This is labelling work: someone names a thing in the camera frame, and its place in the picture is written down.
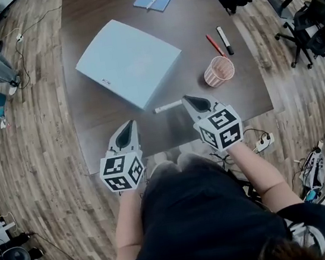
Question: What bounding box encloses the slim white pen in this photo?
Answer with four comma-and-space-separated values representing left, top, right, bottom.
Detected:
144, 0, 166, 10

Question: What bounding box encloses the person's shoe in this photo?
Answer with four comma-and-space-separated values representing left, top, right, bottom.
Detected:
153, 151, 174, 167
175, 151, 198, 167

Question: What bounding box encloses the person's left forearm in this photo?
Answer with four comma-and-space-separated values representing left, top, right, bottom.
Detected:
102, 187, 153, 260

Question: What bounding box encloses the black round cushion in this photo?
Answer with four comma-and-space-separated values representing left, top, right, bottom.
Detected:
2, 245, 32, 260

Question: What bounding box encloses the white flat box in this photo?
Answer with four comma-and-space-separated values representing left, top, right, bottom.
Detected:
69, 10, 190, 119

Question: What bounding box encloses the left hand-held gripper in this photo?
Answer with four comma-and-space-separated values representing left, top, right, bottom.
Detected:
93, 119, 149, 196

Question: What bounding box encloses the pink pen cup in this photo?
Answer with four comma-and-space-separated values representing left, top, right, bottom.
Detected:
201, 54, 238, 90

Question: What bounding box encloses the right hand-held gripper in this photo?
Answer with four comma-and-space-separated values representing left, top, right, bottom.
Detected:
181, 88, 246, 155

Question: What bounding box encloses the person's right shoe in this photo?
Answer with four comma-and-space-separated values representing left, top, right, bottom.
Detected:
175, 151, 198, 167

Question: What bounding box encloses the white grey backpack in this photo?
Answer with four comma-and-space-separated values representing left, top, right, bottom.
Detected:
296, 148, 325, 192

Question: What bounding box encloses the white pen with black cap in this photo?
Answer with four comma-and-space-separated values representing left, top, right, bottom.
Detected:
151, 99, 184, 115

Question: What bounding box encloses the black floor cable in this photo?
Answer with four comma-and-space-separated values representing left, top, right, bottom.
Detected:
9, 5, 73, 90

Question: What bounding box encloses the white marker with black end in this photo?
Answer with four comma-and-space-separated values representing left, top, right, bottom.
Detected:
215, 24, 235, 58

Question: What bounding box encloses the person's right forearm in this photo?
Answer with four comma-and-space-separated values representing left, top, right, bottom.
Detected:
226, 133, 305, 218

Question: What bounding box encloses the person's black shirt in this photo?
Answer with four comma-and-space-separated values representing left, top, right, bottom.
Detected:
78, 136, 325, 260

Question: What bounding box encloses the person's left shoe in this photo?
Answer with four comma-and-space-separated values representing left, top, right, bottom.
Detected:
153, 151, 174, 167

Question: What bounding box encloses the red pen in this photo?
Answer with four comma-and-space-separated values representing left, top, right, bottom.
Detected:
205, 32, 228, 60

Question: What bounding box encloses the blue black bag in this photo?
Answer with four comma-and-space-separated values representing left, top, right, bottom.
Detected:
304, 188, 321, 203

